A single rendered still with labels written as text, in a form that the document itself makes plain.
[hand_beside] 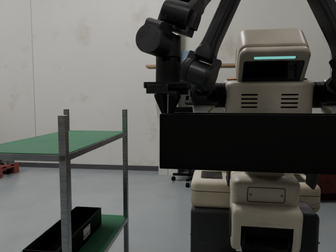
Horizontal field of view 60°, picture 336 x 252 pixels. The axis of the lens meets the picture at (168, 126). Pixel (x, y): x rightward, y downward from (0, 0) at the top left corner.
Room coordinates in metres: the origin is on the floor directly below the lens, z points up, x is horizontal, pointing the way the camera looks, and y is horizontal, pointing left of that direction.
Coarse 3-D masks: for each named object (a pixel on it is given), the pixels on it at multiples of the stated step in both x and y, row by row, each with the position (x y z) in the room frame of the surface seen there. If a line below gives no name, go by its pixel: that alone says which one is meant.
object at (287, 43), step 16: (240, 32) 0.97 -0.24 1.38; (256, 32) 0.95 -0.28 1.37; (272, 32) 0.94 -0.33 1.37; (288, 32) 0.93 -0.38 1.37; (240, 48) 0.91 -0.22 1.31; (256, 48) 0.88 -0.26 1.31; (272, 48) 0.87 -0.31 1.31; (288, 48) 0.87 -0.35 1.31; (304, 48) 0.86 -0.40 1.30; (240, 64) 0.91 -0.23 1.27; (256, 64) 0.91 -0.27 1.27; (272, 64) 0.90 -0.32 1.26; (288, 64) 0.90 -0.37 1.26; (304, 64) 0.89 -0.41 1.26; (240, 80) 0.95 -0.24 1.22; (256, 80) 0.95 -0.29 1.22; (272, 80) 0.94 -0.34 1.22; (288, 80) 0.93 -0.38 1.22
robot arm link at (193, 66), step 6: (198, 60) 0.90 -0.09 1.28; (192, 66) 0.88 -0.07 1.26; (198, 66) 0.87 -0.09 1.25; (204, 66) 0.87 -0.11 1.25; (192, 72) 0.87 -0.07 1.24; (198, 72) 0.87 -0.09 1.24; (204, 72) 0.86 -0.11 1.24; (186, 78) 0.89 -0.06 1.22; (192, 78) 0.88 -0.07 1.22; (198, 78) 0.87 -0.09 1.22; (192, 84) 0.90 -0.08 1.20; (198, 84) 0.88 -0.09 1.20; (198, 90) 0.89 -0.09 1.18
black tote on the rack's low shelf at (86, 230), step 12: (72, 216) 1.81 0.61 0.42; (84, 216) 1.86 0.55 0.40; (96, 216) 1.77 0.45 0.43; (48, 228) 1.53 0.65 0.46; (60, 228) 1.65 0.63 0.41; (72, 228) 1.75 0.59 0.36; (84, 228) 1.59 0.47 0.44; (96, 228) 1.77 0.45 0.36; (36, 240) 1.41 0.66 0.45; (48, 240) 1.52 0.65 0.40; (60, 240) 1.60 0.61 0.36; (72, 240) 1.44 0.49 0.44; (84, 240) 1.59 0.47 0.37
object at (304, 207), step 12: (300, 204) 1.10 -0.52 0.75; (312, 216) 1.02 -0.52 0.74; (252, 228) 0.92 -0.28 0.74; (264, 228) 0.92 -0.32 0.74; (276, 228) 0.91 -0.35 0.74; (312, 228) 1.02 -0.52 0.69; (240, 240) 0.95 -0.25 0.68; (252, 240) 0.91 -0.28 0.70; (264, 240) 0.91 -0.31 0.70; (276, 240) 0.91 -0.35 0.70; (288, 240) 0.91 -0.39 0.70; (312, 240) 1.02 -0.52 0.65
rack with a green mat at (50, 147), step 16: (64, 112) 2.02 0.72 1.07; (64, 128) 1.11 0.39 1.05; (0, 144) 1.36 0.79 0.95; (16, 144) 1.36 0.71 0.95; (32, 144) 1.36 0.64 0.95; (48, 144) 1.36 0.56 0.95; (64, 144) 1.11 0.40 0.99; (80, 144) 1.36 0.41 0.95; (96, 144) 1.42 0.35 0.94; (32, 160) 1.12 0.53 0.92; (48, 160) 1.11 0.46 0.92; (64, 160) 1.11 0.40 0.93; (64, 176) 1.11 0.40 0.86; (64, 192) 1.11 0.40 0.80; (64, 208) 1.11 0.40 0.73; (64, 224) 1.11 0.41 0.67; (112, 224) 1.84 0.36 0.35; (64, 240) 1.11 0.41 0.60; (96, 240) 1.62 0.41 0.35; (112, 240) 1.64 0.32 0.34; (128, 240) 1.99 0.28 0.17
